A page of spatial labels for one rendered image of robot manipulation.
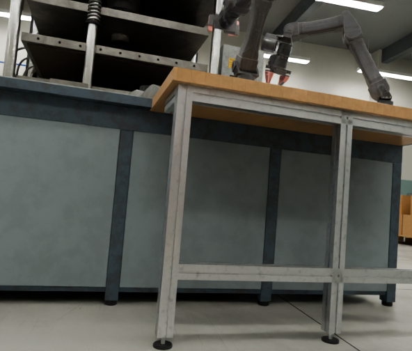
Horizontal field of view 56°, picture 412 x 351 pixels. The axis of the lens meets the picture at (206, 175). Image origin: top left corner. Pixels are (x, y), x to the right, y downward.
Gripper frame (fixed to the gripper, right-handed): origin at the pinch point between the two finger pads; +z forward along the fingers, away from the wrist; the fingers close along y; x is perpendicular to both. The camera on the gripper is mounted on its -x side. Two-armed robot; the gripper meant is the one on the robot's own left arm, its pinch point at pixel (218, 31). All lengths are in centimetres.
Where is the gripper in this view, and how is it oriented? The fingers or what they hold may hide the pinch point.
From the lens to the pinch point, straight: 188.7
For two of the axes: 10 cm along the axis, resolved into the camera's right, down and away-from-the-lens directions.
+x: -0.7, 9.9, -0.8
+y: -9.6, -0.9, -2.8
